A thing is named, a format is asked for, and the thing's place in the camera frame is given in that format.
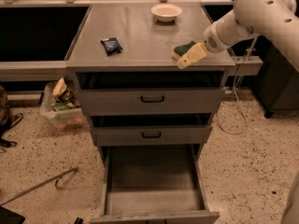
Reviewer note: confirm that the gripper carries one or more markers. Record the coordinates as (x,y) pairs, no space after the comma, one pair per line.
(212,39)

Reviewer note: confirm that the green and yellow sponge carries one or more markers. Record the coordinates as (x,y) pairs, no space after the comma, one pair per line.
(179,51)

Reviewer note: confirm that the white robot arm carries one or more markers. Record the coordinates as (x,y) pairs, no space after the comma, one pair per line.
(273,19)

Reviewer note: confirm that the middle grey drawer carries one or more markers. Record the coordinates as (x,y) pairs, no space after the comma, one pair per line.
(140,130)

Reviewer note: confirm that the grey drawer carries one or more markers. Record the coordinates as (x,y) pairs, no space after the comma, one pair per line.
(140,130)
(153,185)
(141,93)

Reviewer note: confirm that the grey drawer cabinet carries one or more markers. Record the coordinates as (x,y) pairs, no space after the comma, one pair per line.
(146,44)

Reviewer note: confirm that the top grey drawer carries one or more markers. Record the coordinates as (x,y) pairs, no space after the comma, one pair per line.
(141,93)

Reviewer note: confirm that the bottom grey drawer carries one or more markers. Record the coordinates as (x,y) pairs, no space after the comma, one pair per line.
(153,185)

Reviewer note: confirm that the white bowl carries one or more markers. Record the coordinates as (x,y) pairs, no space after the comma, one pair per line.
(166,12)

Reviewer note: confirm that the dark grey rolling cabinet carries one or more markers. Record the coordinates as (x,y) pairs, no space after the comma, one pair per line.
(277,84)

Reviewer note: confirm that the dark blue snack packet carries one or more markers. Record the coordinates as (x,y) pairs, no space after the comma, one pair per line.
(112,46)

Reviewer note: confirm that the clear plastic bin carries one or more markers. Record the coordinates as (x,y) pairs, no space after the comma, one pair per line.
(57,113)

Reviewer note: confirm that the metal rod on floor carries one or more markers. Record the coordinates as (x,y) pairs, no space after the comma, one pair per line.
(39,185)

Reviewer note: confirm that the dark bag on floor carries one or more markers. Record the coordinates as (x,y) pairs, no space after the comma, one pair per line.
(7,120)

